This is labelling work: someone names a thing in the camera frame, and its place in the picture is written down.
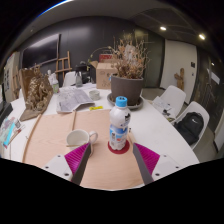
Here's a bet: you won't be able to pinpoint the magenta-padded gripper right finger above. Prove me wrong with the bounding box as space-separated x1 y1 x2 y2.
131 142 184 186

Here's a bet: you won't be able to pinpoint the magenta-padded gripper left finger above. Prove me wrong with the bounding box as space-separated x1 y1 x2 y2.
42 142 92 186

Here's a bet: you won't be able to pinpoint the white blue-capped drink bottle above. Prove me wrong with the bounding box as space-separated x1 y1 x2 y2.
108 95 132 151

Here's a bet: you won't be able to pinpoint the white ceramic mug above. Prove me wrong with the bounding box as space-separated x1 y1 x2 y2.
65 129 99 157

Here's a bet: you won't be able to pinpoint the flat round red coaster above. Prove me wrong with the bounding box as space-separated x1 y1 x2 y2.
106 139 131 155

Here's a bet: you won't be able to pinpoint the black backpack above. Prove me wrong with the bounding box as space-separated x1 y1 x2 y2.
174 111 205 146

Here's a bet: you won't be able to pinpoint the grey plant pot saucer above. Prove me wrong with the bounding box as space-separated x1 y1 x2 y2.
106 93 145 111

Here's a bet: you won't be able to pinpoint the white papers on chair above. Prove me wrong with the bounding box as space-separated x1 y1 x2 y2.
151 95 177 123

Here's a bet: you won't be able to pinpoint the open grey newspaper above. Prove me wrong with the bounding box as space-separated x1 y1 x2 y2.
55 87 96 114

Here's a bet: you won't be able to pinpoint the small white cup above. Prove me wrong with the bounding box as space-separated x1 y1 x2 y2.
88 89 101 101

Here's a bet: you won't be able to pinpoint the white plastic chair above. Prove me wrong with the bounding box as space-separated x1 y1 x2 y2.
159 85 187 118
63 70 77 88
173 100 211 151

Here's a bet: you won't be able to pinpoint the colourful printed book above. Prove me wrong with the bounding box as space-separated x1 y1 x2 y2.
0 115 26 149

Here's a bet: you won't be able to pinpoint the dried plant in grey pot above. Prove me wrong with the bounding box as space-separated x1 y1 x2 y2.
89 31 150 107

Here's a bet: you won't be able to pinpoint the brown carved wooden sculpture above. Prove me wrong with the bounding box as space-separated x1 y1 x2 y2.
19 64 54 122

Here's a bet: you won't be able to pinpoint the white green spray bottle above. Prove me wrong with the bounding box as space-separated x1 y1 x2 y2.
49 69 60 94

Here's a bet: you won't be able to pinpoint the dark grey bottle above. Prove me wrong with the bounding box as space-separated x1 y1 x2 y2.
74 64 84 88

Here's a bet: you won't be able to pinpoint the black flat box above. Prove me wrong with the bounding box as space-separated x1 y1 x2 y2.
0 101 14 126

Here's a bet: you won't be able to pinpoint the wooden figure sculpture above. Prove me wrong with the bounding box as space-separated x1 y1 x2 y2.
174 67 185 91

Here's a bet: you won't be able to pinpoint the brown cardboard box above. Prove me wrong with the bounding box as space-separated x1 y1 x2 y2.
90 59 118 90

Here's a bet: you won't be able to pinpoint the wooden easel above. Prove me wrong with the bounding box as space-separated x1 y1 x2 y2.
54 50 73 79

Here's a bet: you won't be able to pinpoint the beige cabinet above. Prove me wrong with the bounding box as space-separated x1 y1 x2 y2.
1 51 21 103

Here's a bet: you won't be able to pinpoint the long ceiling light strip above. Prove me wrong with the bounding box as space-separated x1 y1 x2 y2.
36 0 73 18

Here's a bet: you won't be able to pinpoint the black wall screen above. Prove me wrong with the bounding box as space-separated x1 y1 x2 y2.
21 33 62 69

